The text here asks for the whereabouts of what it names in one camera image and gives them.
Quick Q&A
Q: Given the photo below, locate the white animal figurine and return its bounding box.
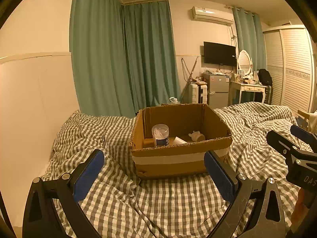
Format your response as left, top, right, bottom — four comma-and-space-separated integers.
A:
188, 131, 206, 142

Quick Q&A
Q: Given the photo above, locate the clear cotton swab jar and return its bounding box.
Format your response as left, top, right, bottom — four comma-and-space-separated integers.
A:
152, 124, 169, 147

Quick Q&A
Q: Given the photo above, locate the white cream tube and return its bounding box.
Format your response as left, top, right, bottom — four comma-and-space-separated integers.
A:
170, 136, 187, 146

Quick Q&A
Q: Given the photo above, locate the white bottle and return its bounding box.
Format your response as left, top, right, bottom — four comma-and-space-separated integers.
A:
143, 138, 155, 148

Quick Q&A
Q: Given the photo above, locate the wooden chair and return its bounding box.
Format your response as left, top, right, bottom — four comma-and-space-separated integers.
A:
297, 110, 317, 134

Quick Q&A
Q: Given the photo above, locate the black backpack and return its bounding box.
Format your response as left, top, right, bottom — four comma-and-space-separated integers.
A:
258, 69, 272, 86

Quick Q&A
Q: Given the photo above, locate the grey checkered duvet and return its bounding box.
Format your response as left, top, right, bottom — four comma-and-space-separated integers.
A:
42, 102, 310, 237

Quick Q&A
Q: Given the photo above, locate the white dressing table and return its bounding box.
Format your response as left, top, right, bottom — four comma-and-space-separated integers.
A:
228, 81, 266, 105

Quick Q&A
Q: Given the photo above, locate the white louvred wardrobe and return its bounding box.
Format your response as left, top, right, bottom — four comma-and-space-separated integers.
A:
263, 25, 315, 117

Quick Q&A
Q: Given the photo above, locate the oval vanity mirror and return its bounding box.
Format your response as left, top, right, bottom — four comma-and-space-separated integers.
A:
238, 50, 253, 76

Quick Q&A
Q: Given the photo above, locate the checkered pillow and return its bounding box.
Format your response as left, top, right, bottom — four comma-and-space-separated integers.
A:
63, 111, 106, 132

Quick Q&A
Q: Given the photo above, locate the silver mini fridge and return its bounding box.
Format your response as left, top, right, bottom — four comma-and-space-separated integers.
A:
202, 71, 229, 108

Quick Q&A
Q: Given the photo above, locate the white suitcase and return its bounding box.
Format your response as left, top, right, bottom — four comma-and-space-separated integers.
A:
188, 83, 208, 104

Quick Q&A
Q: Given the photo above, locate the green curtain right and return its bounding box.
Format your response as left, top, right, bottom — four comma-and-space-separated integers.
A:
232, 7, 267, 70

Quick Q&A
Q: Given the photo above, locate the green curtain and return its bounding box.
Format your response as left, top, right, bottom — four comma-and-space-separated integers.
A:
232, 7, 267, 70
69, 0, 180, 118

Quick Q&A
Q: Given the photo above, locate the brown cardboard box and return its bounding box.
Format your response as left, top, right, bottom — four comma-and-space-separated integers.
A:
129, 104, 233, 179

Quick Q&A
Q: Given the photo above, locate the clear water jug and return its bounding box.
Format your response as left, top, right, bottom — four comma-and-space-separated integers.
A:
169, 97, 179, 104

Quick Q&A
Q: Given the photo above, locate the white air conditioner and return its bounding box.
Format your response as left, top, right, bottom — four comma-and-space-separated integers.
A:
192, 7, 234, 26

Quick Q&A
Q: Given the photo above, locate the green curtain left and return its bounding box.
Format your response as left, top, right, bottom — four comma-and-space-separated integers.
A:
69, 0, 180, 118

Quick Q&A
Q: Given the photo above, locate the black wall television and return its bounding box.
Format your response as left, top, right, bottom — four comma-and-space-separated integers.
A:
204, 41, 236, 67

